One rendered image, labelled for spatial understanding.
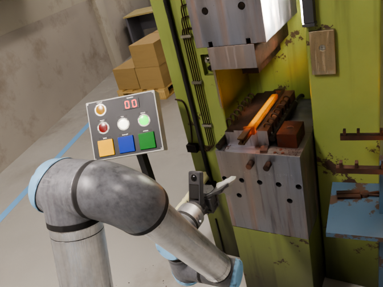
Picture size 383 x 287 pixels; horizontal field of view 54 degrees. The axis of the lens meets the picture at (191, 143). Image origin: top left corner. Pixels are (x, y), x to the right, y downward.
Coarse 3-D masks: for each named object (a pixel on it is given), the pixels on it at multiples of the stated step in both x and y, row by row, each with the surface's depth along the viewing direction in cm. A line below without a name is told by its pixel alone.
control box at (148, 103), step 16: (128, 96) 173; (144, 96) 171; (96, 112) 175; (112, 112) 174; (128, 112) 173; (144, 112) 171; (160, 112) 175; (96, 128) 175; (112, 128) 174; (128, 128) 172; (144, 128) 171; (160, 128) 170; (96, 144) 175; (160, 144) 170
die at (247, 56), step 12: (276, 36) 160; (216, 48) 147; (228, 48) 145; (240, 48) 142; (252, 48) 140; (264, 48) 148; (216, 60) 150; (228, 60) 148; (240, 60) 145; (252, 60) 143
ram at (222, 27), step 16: (192, 0) 142; (208, 0) 139; (224, 0) 136; (240, 0) 133; (256, 0) 130; (272, 0) 139; (288, 0) 155; (192, 16) 145; (208, 16) 142; (224, 16) 139; (240, 16) 136; (256, 16) 133; (272, 16) 140; (288, 16) 156; (208, 32) 145; (224, 32) 142; (240, 32) 139; (256, 32) 136; (272, 32) 141
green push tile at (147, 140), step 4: (148, 132) 170; (152, 132) 170; (140, 136) 171; (144, 136) 170; (148, 136) 170; (152, 136) 170; (140, 140) 171; (144, 140) 170; (148, 140) 170; (152, 140) 170; (140, 144) 171; (144, 144) 170; (148, 144) 170; (152, 144) 170; (140, 148) 171; (144, 148) 170; (148, 148) 170
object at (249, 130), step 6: (270, 96) 182; (276, 96) 182; (270, 102) 176; (264, 108) 172; (258, 114) 168; (252, 120) 164; (258, 120) 163; (246, 126) 159; (252, 126) 158; (246, 132) 155; (252, 132) 158; (240, 138) 152; (246, 138) 155; (240, 144) 153
